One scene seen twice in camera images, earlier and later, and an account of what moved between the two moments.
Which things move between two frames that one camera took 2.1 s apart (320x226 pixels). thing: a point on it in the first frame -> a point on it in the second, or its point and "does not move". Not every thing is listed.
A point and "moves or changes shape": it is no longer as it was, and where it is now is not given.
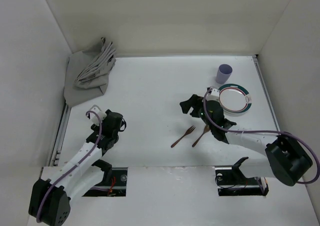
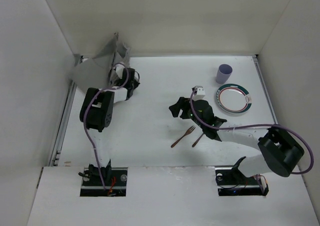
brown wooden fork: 188,131 does not move
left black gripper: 110,135 -> 133,80
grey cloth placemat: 87,73 moves or changes shape
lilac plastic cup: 224,72 does not move
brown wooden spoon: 207,128 does not move
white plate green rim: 234,99 does not move
